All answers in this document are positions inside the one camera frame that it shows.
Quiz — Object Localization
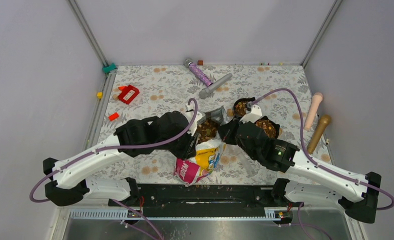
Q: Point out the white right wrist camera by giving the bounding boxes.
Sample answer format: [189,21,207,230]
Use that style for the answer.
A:
[240,104,262,124]

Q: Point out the teal clip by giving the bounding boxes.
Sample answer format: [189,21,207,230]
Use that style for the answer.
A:
[102,63,117,74]

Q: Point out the pink microphone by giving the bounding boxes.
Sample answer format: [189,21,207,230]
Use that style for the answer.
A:
[304,92,323,131]

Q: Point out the red toy block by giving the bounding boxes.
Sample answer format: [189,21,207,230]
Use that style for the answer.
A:
[118,85,140,105]

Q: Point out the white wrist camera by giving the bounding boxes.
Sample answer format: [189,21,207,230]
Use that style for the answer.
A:
[184,103,205,136]
[240,104,262,124]

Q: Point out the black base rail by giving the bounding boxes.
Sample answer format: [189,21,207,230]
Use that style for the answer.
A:
[122,183,298,218]

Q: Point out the black bowl fishbone print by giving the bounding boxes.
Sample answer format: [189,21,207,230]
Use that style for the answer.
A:
[233,97,255,118]

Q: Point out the clear plastic scoop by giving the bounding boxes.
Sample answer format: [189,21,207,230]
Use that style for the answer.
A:
[240,155,256,177]

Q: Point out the purple glitter microphone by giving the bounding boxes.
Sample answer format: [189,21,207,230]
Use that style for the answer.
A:
[184,58,213,87]

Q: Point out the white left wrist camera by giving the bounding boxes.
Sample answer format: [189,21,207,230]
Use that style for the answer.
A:
[184,103,205,136]

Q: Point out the pet food bag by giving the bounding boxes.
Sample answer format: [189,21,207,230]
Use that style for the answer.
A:
[174,106,226,187]

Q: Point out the wooden bowl stand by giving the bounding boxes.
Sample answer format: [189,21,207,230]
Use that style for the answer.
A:
[226,108,234,117]

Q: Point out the small orange block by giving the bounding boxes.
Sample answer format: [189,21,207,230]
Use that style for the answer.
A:
[108,112,119,122]

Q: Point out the grey microphone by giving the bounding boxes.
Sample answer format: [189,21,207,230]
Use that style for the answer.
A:
[198,73,233,99]

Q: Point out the gold microphone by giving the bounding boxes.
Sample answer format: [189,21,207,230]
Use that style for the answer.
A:
[307,114,331,155]

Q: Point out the black bowl paw print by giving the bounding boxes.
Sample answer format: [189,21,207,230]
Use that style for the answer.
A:
[255,116,280,139]

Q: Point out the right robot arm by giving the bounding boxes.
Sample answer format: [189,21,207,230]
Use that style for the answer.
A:
[218,120,381,224]

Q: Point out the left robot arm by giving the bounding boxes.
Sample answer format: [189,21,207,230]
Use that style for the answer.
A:
[43,110,201,207]

